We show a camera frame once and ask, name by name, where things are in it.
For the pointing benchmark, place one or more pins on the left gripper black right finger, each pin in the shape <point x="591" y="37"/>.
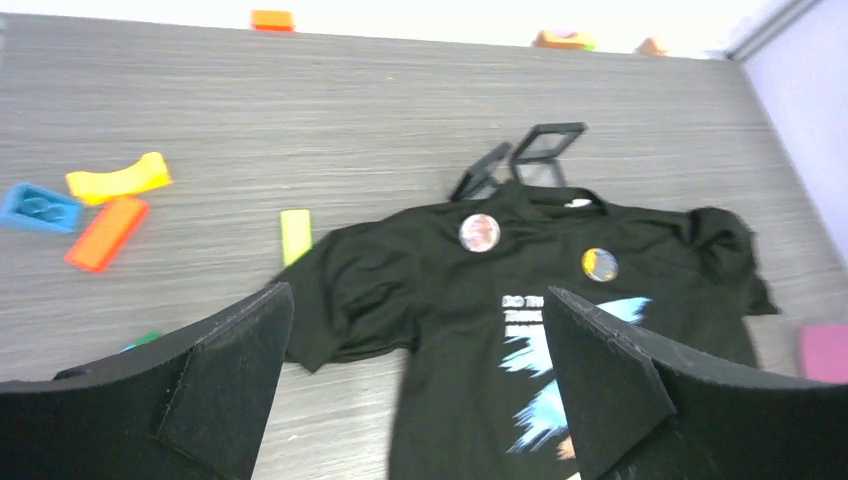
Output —
<point x="642" y="406"/>

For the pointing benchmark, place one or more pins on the orange red block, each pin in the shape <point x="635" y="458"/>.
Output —
<point x="101" y="242"/>

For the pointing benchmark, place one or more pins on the black brooch box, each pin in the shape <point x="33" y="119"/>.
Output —
<point x="478" y="179"/>
<point x="542" y="146"/>

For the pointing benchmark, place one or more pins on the blue green stacked bricks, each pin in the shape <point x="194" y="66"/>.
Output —
<point x="146" y="338"/>

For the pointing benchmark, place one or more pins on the black printed t-shirt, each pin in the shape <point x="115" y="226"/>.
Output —
<point x="479" y="399"/>

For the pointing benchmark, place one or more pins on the white round brooch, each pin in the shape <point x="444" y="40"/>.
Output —
<point x="599" y="265"/>

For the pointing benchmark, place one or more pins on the small wooden block at wall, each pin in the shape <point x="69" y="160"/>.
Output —
<point x="652" y="46"/>

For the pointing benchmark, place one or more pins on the tan block at wall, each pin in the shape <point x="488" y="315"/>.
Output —
<point x="570" y="40"/>

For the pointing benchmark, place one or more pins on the teal numbered block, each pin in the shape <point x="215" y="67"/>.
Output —
<point x="32" y="207"/>

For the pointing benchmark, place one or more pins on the red block at wall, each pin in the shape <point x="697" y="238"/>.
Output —
<point x="272" y="20"/>

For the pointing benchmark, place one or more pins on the pink metronome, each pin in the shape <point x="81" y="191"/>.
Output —
<point x="823" y="352"/>

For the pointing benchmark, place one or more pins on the yellow curved block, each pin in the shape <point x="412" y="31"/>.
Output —
<point x="92" y="188"/>

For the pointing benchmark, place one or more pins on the lime green stick block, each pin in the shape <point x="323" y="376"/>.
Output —
<point x="296" y="234"/>

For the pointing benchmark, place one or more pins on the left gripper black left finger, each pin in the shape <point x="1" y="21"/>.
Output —
<point x="192" y="404"/>

